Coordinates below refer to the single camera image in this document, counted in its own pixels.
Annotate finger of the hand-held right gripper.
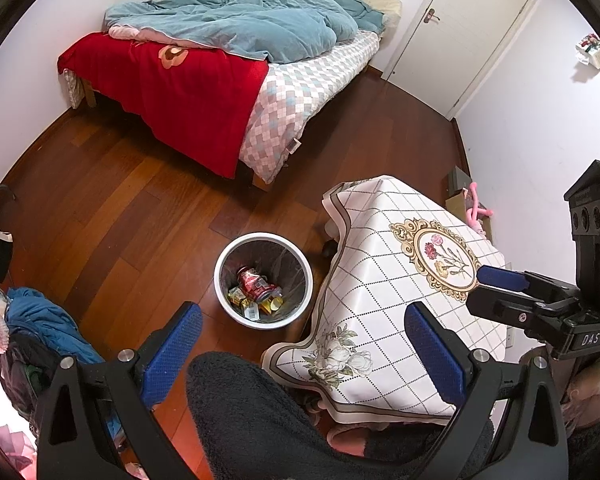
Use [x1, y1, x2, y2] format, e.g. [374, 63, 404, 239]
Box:
[477, 265, 578, 301]
[466, 287, 568, 336]

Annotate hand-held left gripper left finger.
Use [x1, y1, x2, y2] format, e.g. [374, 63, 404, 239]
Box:
[36, 301, 203, 480]

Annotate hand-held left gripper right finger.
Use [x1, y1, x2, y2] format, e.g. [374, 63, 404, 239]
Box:
[404, 302, 570, 480]

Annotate white round waste bin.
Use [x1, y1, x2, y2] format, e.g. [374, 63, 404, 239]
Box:
[214, 232, 314, 330]

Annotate person's right forearm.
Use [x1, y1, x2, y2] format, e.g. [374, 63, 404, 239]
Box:
[562, 355, 600, 441]

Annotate pink plush toy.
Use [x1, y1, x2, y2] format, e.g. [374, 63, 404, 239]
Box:
[462, 183, 496, 236]

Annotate white dotted diamond tablecloth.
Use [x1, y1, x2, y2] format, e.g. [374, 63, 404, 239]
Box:
[260, 175, 511, 423]

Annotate yellow carton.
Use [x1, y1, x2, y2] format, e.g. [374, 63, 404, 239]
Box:
[228, 286, 255, 309]

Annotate dark grey fleece sleeve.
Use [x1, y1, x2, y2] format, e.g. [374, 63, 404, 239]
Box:
[186, 351, 496, 480]

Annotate cardboard box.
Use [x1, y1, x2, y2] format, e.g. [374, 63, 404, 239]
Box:
[445, 167, 473, 216]

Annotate crushed red can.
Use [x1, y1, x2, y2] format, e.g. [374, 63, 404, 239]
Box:
[237, 267, 276, 303]

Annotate pink slipper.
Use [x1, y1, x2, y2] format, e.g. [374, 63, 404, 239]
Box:
[330, 427, 368, 456]

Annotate black bin bag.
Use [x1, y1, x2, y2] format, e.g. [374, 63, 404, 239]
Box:
[220, 239, 308, 321]

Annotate blue jacket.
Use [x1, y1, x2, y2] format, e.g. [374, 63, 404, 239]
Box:
[4, 286, 106, 366]

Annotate dark grey clothes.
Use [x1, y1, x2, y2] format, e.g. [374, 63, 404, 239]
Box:
[0, 340, 66, 426]

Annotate pink floral cloth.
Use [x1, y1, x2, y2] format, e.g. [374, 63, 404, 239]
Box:
[0, 422, 36, 473]

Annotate white door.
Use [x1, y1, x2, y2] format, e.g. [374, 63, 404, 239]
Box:
[382, 0, 538, 121]

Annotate red blanket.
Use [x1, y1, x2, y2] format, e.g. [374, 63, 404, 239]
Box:
[56, 31, 271, 180]

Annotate checkered mattress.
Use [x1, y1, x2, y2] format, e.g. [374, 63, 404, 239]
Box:
[62, 30, 381, 184]

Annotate teal pillow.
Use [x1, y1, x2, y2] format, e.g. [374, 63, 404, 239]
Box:
[321, 0, 386, 33]

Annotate blue duvet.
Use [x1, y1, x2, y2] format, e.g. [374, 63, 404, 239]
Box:
[104, 0, 361, 63]

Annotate floral wall box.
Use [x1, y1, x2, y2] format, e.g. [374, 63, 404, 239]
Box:
[575, 34, 600, 68]

